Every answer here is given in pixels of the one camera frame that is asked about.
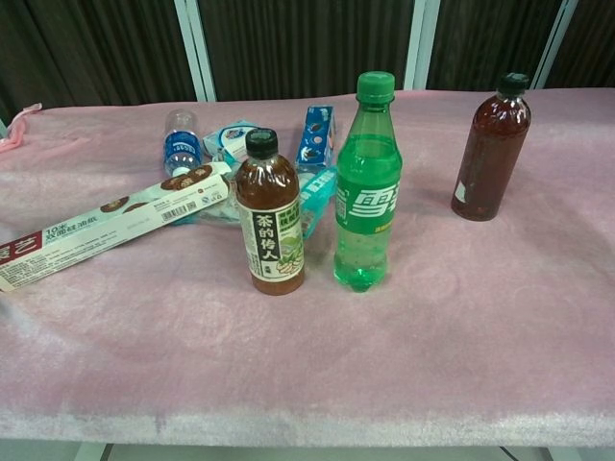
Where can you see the white blue triangular packet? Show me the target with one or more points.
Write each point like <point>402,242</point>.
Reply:
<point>226,139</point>

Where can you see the blue Oreo cookie box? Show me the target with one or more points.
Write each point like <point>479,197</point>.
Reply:
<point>314,144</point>

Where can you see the labelled amber tea bottle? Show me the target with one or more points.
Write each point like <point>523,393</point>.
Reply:
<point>269,201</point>

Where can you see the green Sprite soda bottle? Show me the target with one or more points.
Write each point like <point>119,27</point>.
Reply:
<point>367,201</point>

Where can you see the pink plush tablecloth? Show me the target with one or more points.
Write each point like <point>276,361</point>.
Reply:
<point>384,346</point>

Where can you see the dark brown pleated curtain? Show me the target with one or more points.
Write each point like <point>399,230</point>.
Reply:
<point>298,48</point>

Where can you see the unlabelled dark red tea bottle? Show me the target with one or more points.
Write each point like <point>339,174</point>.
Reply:
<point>490,153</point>

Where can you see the white partition frame post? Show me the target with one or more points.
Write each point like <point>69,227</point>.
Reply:
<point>555,43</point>
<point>194,48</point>
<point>422,43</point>

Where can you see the long baking paper box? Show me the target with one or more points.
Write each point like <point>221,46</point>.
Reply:
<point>110,225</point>

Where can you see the teal plastic food bag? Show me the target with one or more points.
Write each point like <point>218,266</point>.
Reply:
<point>318,192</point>

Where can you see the blue label water bottle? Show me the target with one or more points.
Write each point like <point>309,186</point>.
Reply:
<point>181,149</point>

